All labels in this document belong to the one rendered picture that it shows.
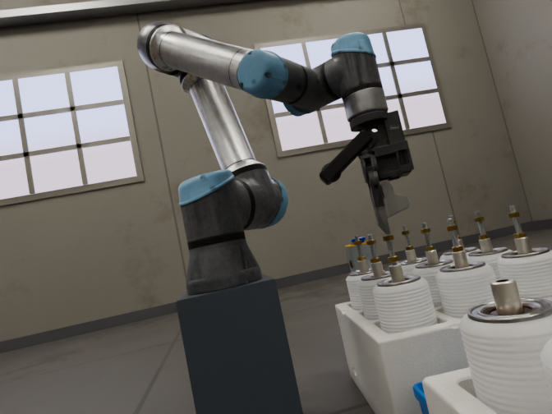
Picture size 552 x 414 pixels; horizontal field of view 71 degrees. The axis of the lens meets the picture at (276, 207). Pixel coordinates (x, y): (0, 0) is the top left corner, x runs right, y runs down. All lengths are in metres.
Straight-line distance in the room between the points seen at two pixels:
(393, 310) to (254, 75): 0.45
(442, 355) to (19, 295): 3.21
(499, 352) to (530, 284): 0.39
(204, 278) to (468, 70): 3.85
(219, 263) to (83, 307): 2.71
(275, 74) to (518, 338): 0.49
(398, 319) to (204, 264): 0.35
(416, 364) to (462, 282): 0.16
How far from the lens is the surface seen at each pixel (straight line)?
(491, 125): 4.26
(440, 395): 0.46
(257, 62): 0.68
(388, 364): 0.67
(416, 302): 0.70
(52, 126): 3.61
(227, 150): 0.91
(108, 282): 3.34
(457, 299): 0.74
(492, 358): 0.42
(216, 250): 0.74
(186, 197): 0.77
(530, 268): 0.79
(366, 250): 1.10
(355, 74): 0.74
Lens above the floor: 0.36
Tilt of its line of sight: 5 degrees up
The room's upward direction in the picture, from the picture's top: 12 degrees counter-clockwise
